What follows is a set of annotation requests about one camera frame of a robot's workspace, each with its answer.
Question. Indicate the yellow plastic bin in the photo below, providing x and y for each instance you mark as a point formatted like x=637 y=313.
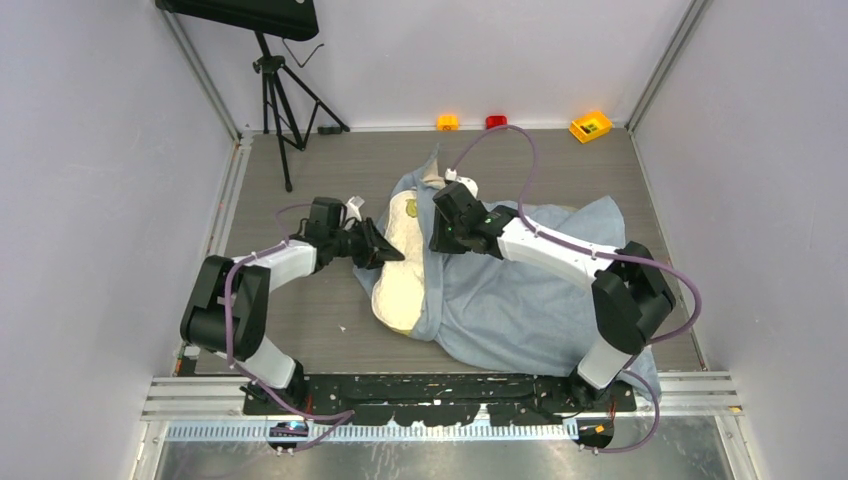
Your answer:
x=590 y=127

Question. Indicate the red toy block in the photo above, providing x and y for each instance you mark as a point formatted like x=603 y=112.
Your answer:
x=495 y=121

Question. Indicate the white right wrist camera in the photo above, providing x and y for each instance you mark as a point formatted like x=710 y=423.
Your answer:
x=451 y=176

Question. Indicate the blue pillowcase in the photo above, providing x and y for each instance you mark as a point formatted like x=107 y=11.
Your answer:
x=496 y=315

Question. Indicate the black tripod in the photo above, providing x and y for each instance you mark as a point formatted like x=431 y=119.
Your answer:
x=277 y=110

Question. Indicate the orange toy block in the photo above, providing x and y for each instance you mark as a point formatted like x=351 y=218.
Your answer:
x=447 y=122

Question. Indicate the cream pillow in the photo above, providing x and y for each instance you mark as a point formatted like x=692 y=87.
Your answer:
x=398 y=296

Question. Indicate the small black block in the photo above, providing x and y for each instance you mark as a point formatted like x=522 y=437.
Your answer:
x=325 y=130

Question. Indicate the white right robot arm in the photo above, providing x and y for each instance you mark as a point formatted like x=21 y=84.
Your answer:
x=630 y=295

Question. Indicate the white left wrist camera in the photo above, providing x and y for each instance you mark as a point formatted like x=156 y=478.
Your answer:
x=353 y=209

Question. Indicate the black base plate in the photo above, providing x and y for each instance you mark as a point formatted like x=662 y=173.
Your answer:
x=435 y=400

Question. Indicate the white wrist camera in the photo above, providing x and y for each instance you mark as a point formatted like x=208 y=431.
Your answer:
x=353 y=209
x=451 y=176

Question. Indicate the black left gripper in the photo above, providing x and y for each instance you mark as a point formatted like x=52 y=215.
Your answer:
x=376 y=249

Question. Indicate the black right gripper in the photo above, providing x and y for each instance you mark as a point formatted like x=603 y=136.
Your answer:
x=441 y=242

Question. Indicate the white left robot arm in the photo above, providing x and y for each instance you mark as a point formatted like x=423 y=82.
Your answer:
x=227 y=310

